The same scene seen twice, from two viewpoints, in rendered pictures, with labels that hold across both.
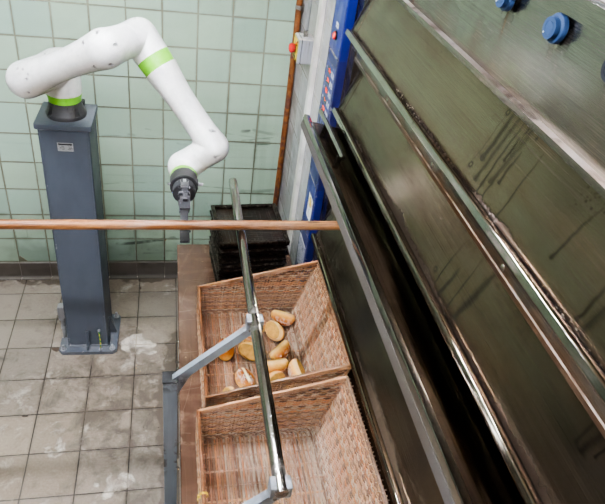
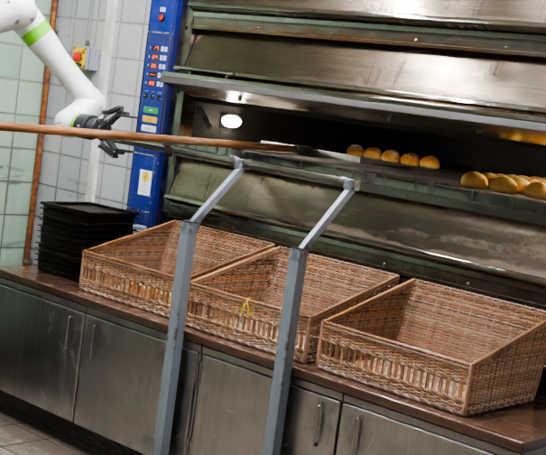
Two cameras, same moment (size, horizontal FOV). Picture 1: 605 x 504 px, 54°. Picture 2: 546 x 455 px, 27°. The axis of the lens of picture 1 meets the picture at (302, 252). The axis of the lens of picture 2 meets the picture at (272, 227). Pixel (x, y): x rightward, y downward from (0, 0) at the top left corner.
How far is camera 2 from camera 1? 318 cm
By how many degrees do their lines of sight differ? 43
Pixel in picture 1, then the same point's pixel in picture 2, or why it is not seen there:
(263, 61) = (18, 88)
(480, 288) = (401, 65)
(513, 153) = not seen: outside the picture
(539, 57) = not seen: outside the picture
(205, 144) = (93, 97)
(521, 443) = (466, 96)
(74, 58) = not seen: outside the picture
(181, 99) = (68, 60)
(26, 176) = not seen: outside the picture
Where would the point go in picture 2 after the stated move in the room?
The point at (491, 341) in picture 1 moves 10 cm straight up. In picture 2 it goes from (423, 78) to (428, 49)
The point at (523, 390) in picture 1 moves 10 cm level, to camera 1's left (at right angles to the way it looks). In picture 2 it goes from (454, 79) to (431, 76)
